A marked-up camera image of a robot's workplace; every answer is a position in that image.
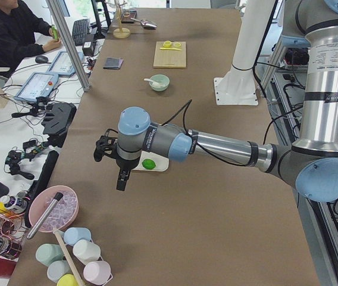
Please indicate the pink bowl with ice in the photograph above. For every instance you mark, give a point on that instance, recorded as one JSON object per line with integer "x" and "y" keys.
{"x": 62, "y": 215}

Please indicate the grey cup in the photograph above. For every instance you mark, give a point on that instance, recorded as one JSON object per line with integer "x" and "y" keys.
{"x": 57, "y": 269}

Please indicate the green cup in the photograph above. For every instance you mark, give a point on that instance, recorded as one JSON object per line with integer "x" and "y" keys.
{"x": 46, "y": 254}

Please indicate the pink cup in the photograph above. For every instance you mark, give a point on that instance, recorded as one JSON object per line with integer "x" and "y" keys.
{"x": 97, "y": 272}

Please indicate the bamboo cutting board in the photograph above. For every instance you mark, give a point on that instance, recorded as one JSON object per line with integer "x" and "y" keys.
{"x": 170, "y": 59}

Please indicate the teach pendant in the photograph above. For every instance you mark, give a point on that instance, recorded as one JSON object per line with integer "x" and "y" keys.
{"x": 38, "y": 85}
{"x": 62, "y": 65}

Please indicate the black keyboard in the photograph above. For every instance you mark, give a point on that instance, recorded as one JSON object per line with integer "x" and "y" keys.
{"x": 79, "y": 31}

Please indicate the beige rabbit tray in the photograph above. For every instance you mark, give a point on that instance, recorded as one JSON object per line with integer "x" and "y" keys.
{"x": 161, "y": 162}

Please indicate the green lime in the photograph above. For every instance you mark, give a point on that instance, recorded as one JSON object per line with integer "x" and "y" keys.
{"x": 148, "y": 164}

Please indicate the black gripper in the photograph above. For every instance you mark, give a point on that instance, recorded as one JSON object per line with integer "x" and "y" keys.
{"x": 124, "y": 165}

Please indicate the black computer mouse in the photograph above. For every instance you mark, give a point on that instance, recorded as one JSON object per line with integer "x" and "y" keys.
{"x": 41, "y": 59}

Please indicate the wooden mug tree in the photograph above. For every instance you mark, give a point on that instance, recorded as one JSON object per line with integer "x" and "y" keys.
{"x": 119, "y": 32}

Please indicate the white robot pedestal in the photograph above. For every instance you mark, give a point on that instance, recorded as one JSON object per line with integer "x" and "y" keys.
{"x": 237, "y": 87}

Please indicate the aluminium frame post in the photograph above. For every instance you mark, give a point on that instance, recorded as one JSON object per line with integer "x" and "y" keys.
{"x": 68, "y": 42}

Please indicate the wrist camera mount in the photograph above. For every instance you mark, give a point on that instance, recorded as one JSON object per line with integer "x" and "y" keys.
{"x": 106, "y": 145}

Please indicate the metal scoop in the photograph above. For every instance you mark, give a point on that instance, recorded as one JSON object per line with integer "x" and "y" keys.
{"x": 145, "y": 23}

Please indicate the far teach pendant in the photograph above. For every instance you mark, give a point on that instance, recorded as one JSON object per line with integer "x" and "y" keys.
{"x": 62, "y": 65}

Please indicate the grey folded cloth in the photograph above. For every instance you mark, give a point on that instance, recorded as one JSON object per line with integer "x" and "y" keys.
{"x": 112, "y": 63}

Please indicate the yellow plastic knife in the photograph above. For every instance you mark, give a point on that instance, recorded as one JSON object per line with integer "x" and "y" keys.
{"x": 170, "y": 49}

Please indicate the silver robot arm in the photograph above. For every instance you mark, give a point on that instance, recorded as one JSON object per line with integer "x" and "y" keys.
{"x": 309, "y": 165}

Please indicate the green ceramic bowl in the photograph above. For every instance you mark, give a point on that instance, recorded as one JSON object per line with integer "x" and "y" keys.
{"x": 161, "y": 79}

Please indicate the blue cup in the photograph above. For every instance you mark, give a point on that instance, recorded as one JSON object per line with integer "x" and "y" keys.
{"x": 74, "y": 234}

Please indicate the seated person in black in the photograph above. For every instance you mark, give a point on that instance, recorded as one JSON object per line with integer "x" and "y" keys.
{"x": 18, "y": 26}

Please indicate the white cup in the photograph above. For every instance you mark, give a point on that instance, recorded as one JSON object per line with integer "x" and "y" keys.
{"x": 86, "y": 251}

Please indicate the metal muddler stick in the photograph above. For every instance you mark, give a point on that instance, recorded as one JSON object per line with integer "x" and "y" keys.
{"x": 44, "y": 216}

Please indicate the yellow cup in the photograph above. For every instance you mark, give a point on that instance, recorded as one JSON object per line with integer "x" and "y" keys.
{"x": 67, "y": 280}

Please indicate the near teach pendant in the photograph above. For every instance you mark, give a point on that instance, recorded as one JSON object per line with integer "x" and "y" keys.
{"x": 38, "y": 85}

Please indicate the lemon slice stack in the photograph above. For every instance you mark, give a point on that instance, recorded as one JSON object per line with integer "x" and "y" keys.
{"x": 167, "y": 44}

